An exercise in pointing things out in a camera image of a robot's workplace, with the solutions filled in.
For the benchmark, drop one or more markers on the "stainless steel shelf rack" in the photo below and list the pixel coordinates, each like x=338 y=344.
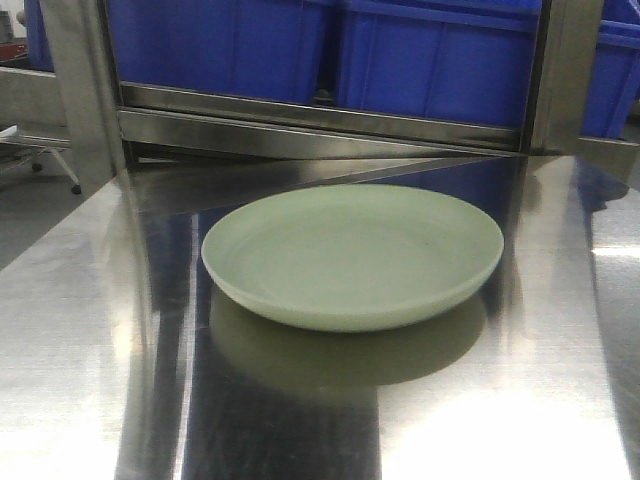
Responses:
x=107 y=118

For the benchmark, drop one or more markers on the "blue plastic bin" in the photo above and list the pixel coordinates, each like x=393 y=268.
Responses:
x=459 y=61
x=258 y=49
x=614 y=80

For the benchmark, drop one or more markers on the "wheeled cart at left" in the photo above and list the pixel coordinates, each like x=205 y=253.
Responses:
x=31 y=148

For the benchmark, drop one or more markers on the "blue plastic bin left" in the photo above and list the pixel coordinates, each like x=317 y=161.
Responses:
x=258 y=49

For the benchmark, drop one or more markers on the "blue plastic bin middle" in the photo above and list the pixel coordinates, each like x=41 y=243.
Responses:
x=459 y=61

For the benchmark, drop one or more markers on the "blue plastic bin right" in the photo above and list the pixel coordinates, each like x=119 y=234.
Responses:
x=614 y=80

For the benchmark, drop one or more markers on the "green plate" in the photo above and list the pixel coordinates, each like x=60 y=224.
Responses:
x=352 y=258

